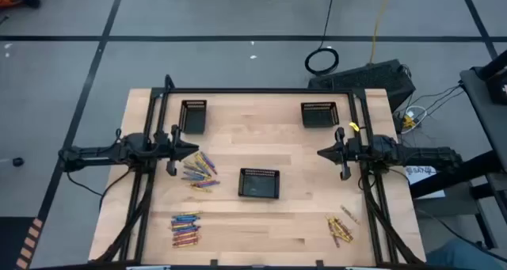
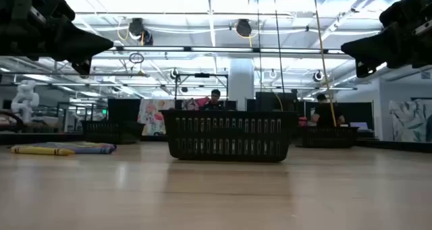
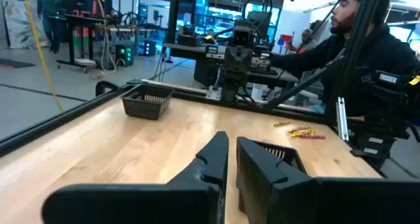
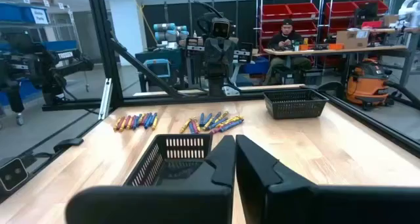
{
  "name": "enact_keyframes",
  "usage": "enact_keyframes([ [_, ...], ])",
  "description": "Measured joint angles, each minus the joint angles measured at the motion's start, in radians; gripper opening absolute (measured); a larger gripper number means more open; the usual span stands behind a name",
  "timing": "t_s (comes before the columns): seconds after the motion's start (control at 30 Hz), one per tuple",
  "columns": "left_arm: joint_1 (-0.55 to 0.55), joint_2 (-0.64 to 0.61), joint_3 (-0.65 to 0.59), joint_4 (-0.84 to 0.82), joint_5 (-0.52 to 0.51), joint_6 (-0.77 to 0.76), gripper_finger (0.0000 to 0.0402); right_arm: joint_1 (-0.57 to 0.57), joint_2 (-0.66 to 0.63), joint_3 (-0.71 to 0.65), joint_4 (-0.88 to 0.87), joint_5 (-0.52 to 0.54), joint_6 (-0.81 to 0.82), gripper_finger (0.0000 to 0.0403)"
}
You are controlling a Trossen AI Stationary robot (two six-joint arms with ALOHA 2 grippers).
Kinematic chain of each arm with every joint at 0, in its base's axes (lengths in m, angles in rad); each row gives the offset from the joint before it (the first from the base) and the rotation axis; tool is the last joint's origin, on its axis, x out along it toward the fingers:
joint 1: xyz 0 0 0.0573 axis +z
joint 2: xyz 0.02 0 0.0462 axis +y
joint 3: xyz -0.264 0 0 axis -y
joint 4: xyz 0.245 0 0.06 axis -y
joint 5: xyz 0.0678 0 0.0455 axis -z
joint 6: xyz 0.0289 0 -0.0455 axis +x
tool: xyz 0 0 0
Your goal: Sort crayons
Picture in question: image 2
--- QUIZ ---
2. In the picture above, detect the black ceiling cable reel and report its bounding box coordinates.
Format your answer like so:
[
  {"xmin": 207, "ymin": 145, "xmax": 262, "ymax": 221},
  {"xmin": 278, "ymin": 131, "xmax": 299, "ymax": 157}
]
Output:
[
  {"xmin": 128, "ymin": 17, "xmax": 155, "ymax": 47},
  {"xmin": 235, "ymin": 18, "xmax": 253, "ymax": 38}
]

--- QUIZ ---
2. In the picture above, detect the floral patterned cloth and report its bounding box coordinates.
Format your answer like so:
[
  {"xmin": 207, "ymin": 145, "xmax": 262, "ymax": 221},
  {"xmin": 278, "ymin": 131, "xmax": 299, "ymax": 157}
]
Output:
[{"xmin": 137, "ymin": 98, "xmax": 176, "ymax": 136}]

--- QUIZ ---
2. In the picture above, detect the colourful patchwork cloth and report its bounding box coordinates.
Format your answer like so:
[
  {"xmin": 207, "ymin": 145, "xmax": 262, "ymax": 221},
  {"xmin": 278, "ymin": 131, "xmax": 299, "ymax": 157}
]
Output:
[{"xmin": 182, "ymin": 96, "xmax": 211, "ymax": 111}]

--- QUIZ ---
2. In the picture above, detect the thin black hanging cable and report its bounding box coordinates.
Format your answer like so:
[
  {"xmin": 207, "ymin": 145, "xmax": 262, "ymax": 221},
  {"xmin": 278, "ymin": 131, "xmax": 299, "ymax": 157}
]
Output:
[{"xmin": 256, "ymin": 0, "xmax": 263, "ymax": 111}]

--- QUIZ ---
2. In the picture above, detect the person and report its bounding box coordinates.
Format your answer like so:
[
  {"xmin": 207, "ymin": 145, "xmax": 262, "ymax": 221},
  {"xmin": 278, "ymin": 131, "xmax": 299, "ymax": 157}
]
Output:
[
  {"xmin": 201, "ymin": 88, "xmax": 226, "ymax": 111},
  {"xmin": 310, "ymin": 93, "xmax": 346, "ymax": 128}
]

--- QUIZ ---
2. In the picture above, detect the black cabinet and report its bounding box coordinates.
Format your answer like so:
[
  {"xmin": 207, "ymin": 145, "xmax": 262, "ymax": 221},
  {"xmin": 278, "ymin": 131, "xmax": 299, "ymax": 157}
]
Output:
[{"xmin": 246, "ymin": 91, "xmax": 298, "ymax": 113}]

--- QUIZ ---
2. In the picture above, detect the yellow hanging cable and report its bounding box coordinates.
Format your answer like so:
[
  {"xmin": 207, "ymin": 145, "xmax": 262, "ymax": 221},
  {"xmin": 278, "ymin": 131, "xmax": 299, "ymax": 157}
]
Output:
[{"xmin": 313, "ymin": 0, "xmax": 338, "ymax": 127}]

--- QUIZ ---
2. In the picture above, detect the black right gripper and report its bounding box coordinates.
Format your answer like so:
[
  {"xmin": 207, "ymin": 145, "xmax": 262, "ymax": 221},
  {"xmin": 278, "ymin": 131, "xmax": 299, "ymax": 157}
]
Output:
[{"xmin": 340, "ymin": 0, "xmax": 432, "ymax": 79}]

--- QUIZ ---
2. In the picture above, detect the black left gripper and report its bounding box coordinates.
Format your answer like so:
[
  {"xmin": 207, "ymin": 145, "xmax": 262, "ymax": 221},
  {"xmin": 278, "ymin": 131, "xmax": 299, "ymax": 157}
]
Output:
[{"xmin": 0, "ymin": 0, "xmax": 114, "ymax": 77}]

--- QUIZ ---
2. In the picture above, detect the white pillar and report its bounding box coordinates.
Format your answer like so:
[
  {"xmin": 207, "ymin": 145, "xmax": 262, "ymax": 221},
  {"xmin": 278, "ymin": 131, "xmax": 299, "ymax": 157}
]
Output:
[{"xmin": 228, "ymin": 57, "xmax": 255, "ymax": 111}]

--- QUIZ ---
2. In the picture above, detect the yellow crayon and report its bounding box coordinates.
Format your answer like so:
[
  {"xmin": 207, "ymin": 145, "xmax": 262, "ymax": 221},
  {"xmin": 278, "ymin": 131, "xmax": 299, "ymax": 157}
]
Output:
[{"xmin": 10, "ymin": 145, "xmax": 76, "ymax": 156}]

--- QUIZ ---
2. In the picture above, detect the leaf patterned wall panel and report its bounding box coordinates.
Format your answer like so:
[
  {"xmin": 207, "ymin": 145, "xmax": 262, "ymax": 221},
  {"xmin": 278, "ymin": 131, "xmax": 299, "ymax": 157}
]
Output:
[{"xmin": 388, "ymin": 99, "xmax": 432, "ymax": 143}]

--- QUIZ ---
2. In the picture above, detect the black partition panel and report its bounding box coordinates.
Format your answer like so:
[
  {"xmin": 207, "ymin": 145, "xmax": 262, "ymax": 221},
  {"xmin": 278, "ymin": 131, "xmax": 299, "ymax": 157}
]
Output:
[{"xmin": 107, "ymin": 98, "xmax": 141, "ymax": 123}]

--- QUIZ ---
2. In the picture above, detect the black metal frame stand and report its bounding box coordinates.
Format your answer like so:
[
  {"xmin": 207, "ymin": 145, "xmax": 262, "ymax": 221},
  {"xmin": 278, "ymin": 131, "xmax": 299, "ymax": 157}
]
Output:
[{"xmin": 173, "ymin": 72, "xmax": 230, "ymax": 110}]

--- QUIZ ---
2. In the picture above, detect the overhead light bar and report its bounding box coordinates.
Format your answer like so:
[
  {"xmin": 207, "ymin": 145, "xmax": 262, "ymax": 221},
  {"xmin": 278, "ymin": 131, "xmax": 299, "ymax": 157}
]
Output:
[{"xmin": 113, "ymin": 46, "xmax": 345, "ymax": 54}]

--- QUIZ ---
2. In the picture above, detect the hanging black cable ring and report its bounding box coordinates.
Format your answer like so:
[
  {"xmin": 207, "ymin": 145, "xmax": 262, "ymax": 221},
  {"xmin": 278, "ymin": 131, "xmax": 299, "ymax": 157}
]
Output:
[{"xmin": 128, "ymin": 52, "xmax": 145, "ymax": 65}]

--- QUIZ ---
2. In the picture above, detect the white robot figure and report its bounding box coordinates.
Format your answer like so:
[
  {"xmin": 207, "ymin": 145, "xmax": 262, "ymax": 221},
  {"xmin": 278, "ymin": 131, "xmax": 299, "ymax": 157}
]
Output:
[{"xmin": 9, "ymin": 80, "xmax": 41, "ymax": 123}]

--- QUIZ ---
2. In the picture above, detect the black slotted plastic basket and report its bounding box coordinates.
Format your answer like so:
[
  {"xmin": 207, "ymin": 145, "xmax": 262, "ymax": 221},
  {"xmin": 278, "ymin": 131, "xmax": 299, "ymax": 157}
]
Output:
[
  {"xmin": 160, "ymin": 109, "xmax": 300, "ymax": 163},
  {"xmin": 296, "ymin": 125, "xmax": 360, "ymax": 149},
  {"xmin": 80, "ymin": 119, "xmax": 146, "ymax": 145}
]

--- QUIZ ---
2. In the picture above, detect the laptop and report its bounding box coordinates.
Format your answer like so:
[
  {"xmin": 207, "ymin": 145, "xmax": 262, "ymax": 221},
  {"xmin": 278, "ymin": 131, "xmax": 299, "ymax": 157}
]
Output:
[{"xmin": 350, "ymin": 121, "xmax": 371, "ymax": 131}]

